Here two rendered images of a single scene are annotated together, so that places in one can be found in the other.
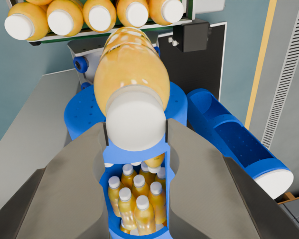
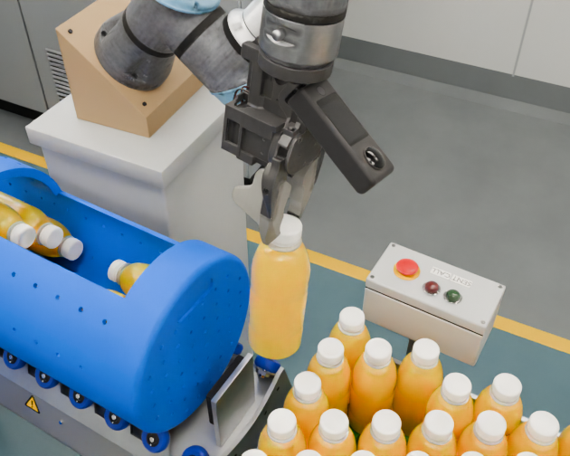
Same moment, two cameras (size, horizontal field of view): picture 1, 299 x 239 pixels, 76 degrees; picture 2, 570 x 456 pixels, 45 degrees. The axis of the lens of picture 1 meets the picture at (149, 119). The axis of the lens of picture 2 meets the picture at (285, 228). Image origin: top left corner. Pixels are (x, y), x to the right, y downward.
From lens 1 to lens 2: 67 cm
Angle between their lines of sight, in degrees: 47
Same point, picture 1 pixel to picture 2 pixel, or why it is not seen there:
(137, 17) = (280, 418)
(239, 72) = not seen: outside the picture
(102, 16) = (308, 386)
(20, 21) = (355, 322)
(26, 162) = (205, 212)
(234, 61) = not seen: outside the picture
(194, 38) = not seen: outside the picture
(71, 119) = (242, 271)
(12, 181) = (208, 179)
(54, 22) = (335, 344)
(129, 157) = (168, 260)
